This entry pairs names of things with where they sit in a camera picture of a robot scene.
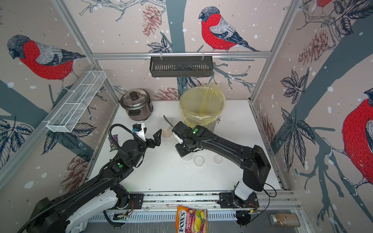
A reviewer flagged clear jar with top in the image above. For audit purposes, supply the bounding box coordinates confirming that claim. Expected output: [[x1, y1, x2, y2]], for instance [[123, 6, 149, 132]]
[[158, 118, 173, 138]]

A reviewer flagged clear plastic jar lid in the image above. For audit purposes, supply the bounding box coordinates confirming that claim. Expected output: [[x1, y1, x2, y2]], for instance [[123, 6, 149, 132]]
[[213, 155, 223, 165], [193, 155, 205, 168]]

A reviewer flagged small clear jar with rice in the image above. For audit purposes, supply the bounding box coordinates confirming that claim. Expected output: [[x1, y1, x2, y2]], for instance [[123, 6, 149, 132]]
[[182, 153, 193, 161]]

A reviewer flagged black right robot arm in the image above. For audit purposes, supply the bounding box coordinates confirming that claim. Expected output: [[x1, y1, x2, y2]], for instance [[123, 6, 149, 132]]
[[173, 126, 271, 201]]

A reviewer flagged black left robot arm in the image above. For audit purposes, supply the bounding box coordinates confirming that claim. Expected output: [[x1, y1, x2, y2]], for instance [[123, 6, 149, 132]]
[[18, 124, 162, 233]]

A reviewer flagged silver rice cooker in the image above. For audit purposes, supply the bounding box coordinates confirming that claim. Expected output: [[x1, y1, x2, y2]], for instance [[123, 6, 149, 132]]
[[119, 89, 153, 121]]

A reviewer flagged purple M&M's candy packet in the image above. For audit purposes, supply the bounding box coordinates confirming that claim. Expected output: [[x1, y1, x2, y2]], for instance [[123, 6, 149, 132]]
[[108, 135, 119, 152]]

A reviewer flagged mesh bin with yellow bag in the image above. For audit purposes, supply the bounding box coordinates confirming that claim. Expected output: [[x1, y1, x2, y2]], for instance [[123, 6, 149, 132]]
[[179, 84, 226, 131]]

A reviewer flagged Fox's fruits candy bag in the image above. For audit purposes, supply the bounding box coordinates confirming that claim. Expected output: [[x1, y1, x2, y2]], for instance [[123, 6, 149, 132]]
[[175, 205, 208, 233]]

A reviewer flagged jar lying at base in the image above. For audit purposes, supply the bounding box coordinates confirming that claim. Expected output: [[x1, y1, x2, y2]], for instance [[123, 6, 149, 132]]
[[269, 213, 301, 227]]

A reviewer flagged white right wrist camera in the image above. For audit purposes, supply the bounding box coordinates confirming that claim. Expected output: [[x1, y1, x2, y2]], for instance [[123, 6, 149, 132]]
[[173, 121, 187, 144]]

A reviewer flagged black hanging wire basket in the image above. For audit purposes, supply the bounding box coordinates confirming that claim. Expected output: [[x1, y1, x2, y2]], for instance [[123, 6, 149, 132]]
[[150, 56, 213, 78]]

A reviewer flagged white wire mesh shelf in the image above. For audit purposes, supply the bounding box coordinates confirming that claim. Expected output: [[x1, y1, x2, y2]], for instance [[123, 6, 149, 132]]
[[46, 70, 106, 133]]

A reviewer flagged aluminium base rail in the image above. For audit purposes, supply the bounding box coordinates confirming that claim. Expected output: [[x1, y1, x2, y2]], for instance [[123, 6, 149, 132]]
[[87, 190, 298, 223]]

